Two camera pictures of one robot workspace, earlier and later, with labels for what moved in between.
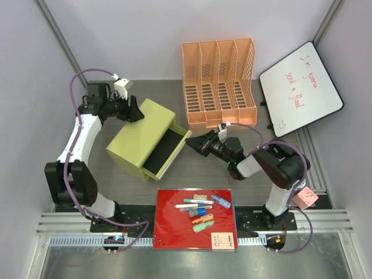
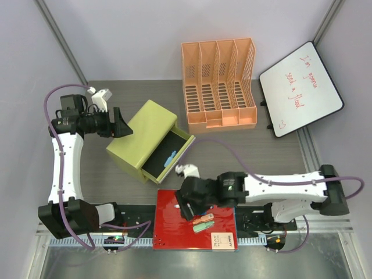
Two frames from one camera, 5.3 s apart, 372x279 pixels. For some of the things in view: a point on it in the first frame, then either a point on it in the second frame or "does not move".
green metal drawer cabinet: x=150 y=147 does not move
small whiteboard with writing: x=299 y=90 does not move
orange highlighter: x=205 y=218 does not move
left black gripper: x=132 y=114 -> x=117 y=129
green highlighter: x=197 y=228 does not move
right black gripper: x=205 y=141 -> x=196 y=208
